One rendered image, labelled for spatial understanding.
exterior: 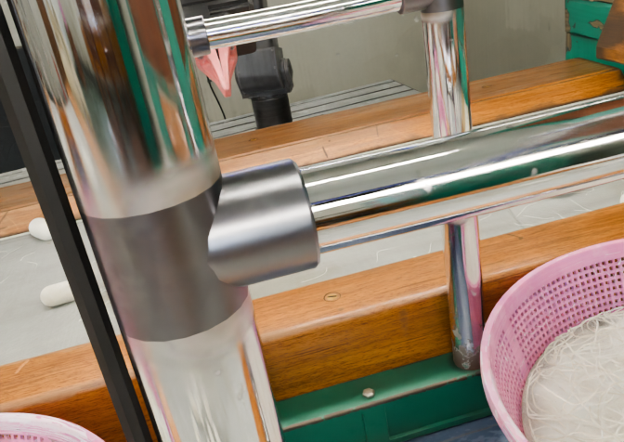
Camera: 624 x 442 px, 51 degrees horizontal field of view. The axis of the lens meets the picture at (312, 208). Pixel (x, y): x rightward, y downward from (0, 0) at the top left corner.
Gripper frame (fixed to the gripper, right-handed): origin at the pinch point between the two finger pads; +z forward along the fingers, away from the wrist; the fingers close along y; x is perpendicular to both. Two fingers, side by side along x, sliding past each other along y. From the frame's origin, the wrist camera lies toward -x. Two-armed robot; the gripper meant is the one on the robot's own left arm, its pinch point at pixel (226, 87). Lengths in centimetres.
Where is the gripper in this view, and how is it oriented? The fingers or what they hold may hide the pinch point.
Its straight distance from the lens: 70.9
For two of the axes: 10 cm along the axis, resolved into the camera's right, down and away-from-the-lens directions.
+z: 2.7, 8.6, -4.3
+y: 9.6, -2.4, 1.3
